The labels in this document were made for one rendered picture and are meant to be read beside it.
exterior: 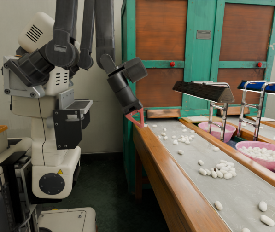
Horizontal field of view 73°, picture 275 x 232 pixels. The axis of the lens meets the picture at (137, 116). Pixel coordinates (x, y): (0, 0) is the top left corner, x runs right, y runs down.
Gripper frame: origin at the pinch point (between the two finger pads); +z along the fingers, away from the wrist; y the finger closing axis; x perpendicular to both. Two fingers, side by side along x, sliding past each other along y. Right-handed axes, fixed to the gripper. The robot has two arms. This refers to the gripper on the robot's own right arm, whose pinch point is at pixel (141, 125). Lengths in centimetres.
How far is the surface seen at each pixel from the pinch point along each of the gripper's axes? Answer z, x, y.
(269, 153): 58, -56, 23
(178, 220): 31.3, 4.4, -12.4
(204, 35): -11, -83, 96
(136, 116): 22, 0, 93
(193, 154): 38.1, -17.2, 26.2
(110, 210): 81, 59, 77
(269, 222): 37.6, -19.3, -22.2
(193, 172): 34.5, -10.3, 8.8
